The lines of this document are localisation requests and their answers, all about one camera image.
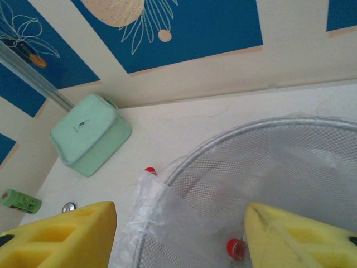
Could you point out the green cylindrical can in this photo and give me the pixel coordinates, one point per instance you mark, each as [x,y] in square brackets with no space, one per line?
[19,201]

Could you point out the red label cola bottle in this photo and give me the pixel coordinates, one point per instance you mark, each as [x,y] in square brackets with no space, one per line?
[150,171]
[235,248]

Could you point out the small round metal disc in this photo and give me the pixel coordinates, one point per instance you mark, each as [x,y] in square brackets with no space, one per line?
[68,207]

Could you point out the aluminium frame post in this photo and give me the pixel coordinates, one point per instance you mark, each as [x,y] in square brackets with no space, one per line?
[33,76]

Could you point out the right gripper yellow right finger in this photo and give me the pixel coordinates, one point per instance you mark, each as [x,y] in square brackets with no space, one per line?
[295,243]

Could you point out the clear plastic bin liner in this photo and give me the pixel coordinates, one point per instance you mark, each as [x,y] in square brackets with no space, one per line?
[156,212]

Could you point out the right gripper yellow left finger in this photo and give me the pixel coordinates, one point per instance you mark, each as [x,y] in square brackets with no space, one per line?
[55,240]

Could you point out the clear plastic trash bin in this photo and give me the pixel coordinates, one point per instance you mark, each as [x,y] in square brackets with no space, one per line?
[237,156]

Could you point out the mint green zip case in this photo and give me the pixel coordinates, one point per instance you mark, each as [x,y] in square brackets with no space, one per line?
[86,134]

